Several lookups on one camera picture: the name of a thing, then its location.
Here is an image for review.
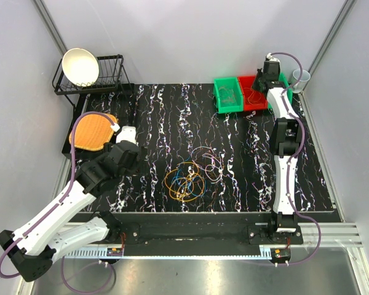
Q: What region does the orange thin cable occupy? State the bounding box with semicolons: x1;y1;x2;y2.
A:
243;87;265;107

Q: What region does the pink thin cable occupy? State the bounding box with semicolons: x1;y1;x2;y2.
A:
218;84;238;107

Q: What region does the blue thin cable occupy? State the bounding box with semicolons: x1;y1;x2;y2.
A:
171;162;204;197

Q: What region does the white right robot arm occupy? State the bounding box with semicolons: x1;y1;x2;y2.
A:
252;57;304;245

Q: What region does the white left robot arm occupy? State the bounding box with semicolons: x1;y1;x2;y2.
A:
0;140;147;282

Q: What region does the right green plastic bin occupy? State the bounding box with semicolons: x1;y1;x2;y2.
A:
266;72;293;112

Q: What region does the green plastic bin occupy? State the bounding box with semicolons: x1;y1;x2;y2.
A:
213;77;244;114
266;72;293;112

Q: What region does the red plastic bin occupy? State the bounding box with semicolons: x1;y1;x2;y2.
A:
237;76;268;111

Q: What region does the left green plastic bin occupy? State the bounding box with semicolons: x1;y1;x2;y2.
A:
213;77;244;114

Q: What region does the light blue mug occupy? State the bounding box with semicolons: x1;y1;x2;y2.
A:
290;68;311;94

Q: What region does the orange woven basket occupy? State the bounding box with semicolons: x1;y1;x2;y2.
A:
68;112;120;152

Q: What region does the black marble pattern mat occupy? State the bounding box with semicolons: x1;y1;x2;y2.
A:
58;82;336;213

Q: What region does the white bowl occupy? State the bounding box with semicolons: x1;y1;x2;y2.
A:
61;48;100;87

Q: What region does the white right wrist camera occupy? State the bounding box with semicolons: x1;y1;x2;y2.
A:
265;53;280;63

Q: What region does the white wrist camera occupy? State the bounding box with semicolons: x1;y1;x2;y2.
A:
265;53;280;63
114;126;138;148

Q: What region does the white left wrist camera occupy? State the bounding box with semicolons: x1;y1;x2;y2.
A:
114;126;138;148

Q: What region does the yellow thin cable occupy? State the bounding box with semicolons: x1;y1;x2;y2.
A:
164;161;207;203

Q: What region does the white thin cable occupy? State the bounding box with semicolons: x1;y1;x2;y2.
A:
190;146;224;184

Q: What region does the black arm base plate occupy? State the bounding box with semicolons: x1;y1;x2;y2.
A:
113;213;303;259

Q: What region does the black wire dish rack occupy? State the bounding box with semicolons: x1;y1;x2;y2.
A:
52;54;137;126

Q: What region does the white slotted cable duct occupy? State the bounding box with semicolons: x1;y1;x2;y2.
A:
66;246;124;259

